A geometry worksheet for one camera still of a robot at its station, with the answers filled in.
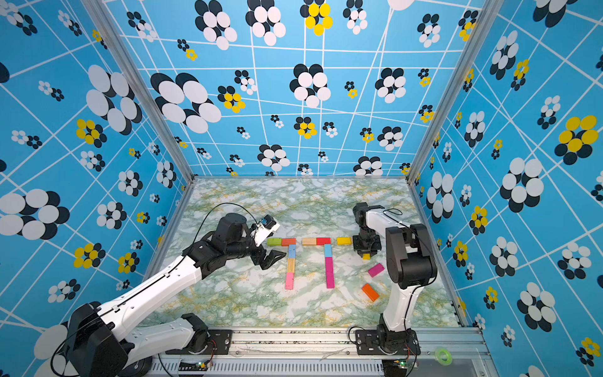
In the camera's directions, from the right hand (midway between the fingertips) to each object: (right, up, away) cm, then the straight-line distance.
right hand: (369, 253), depth 94 cm
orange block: (-2, -12, -10) cm, 15 cm away
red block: (-18, +5, +3) cm, 19 cm away
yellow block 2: (-2, -1, -3) cm, 3 cm away
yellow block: (-10, +5, +4) cm, 11 cm away
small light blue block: (-17, +1, 0) cm, 17 cm away
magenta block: (-17, -3, -4) cm, 17 cm away
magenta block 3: (+1, -5, -5) cm, 7 cm away
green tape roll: (+15, -26, -23) cm, 38 cm away
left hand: (-34, +8, -17) cm, 39 cm away
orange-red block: (-34, +4, +3) cm, 34 cm away
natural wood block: (-31, -3, -5) cm, 32 cm away
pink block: (-32, -8, -7) cm, 34 cm away
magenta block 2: (-17, -8, -7) cm, 20 cm away
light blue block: (-31, +1, 0) cm, 31 cm away
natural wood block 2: (-24, +4, +3) cm, 25 cm away
